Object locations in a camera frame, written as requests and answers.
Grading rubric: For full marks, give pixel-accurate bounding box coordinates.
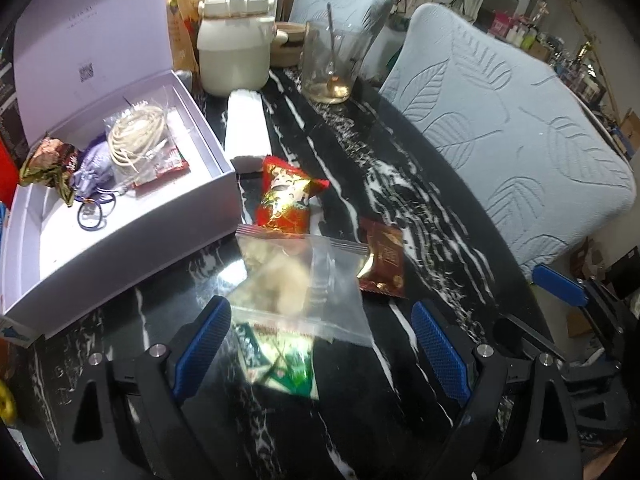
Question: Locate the orange snack bag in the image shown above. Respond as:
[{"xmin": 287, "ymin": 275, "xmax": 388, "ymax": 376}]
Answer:
[{"xmin": 165, "ymin": 0, "xmax": 206, "ymax": 78}]

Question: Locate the white long box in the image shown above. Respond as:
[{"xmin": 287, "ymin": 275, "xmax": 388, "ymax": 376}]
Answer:
[{"xmin": 223, "ymin": 88, "xmax": 273, "ymax": 175}]

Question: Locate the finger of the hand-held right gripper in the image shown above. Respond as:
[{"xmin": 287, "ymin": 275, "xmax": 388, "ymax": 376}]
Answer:
[
  {"xmin": 492, "ymin": 312, "xmax": 572, "ymax": 377},
  {"xmin": 531, "ymin": 264, "xmax": 626, "ymax": 342}
]

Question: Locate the blue white small box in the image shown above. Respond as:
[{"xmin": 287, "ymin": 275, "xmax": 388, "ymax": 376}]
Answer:
[{"xmin": 0, "ymin": 312, "xmax": 43, "ymax": 348}]

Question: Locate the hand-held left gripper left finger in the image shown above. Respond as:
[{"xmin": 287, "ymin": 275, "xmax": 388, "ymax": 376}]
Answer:
[{"xmin": 55, "ymin": 295, "xmax": 233, "ymax": 480}]

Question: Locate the red white long packet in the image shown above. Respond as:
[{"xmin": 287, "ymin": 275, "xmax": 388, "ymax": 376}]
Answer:
[{"xmin": 132, "ymin": 107, "xmax": 192, "ymax": 188}]

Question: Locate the glass cup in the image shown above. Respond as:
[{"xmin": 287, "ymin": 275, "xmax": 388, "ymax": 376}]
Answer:
[{"xmin": 300, "ymin": 20, "xmax": 373, "ymax": 106}]

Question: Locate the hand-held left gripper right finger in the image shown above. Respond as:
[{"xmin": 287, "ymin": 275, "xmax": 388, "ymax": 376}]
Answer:
[{"xmin": 410, "ymin": 300, "xmax": 586, "ymax": 480}]

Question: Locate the row of bottles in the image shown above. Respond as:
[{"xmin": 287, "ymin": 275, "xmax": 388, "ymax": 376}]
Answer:
[{"xmin": 490, "ymin": 10, "xmax": 551, "ymax": 53}]

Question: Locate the dark red small sachet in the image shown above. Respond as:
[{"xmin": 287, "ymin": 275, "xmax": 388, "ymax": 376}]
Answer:
[{"xmin": 356, "ymin": 217, "xmax": 406, "ymax": 301}]

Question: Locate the purple pouch with hair ties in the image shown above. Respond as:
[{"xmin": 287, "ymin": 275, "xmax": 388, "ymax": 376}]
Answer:
[{"xmin": 70, "ymin": 140, "xmax": 121, "ymax": 233}]

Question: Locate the metal spoon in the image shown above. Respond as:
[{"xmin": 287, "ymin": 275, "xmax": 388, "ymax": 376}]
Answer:
[{"xmin": 322, "ymin": 2, "xmax": 341, "ymax": 92}]

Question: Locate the clear zip bag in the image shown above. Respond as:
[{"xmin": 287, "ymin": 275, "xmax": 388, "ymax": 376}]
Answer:
[{"xmin": 220, "ymin": 224, "xmax": 375, "ymax": 348}]

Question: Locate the black printed box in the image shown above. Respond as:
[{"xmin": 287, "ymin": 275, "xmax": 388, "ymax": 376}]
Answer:
[{"xmin": 0, "ymin": 55, "xmax": 26, "ymax": 161}]

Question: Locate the yellow object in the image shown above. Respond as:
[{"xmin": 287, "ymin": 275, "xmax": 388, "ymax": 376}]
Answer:
[{"xmin": 0, "ymin": 380, "xmax": 18, "ymax": 423}]

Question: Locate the red gold snack packet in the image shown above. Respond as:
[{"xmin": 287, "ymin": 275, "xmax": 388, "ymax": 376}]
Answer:
[{"xmin": 255, "ymin": 156, "xmax": 330, "ymax": 235}]

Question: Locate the lavender gift box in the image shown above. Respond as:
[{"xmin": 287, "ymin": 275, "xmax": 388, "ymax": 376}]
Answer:
[{"xmin": 0, "ymin": 0, "xmax": 237, "ymax": 347}]

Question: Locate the bagged cream cord coil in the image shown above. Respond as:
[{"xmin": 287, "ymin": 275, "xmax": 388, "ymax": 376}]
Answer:
[{"xmin": 103, "ymin": 99, "xmax": 173, "ymax": 186}]

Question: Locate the green snack packet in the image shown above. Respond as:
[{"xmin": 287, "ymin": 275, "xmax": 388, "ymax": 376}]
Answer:
[{"xmin": 232, "ymin": 322, "xmax": 321, "ymax": 401}]

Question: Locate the red canister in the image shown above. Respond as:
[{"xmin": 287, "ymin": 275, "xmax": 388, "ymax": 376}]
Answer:
[{"xmin": 0, "ymin": 137, "xmax": 16, "ymax": 186}]

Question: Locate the brown gold snack packet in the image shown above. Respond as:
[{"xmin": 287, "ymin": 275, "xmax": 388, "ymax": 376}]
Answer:
[{"xmin": 19, "ymin": 136, "xmax": 81, "ymax": 208}]

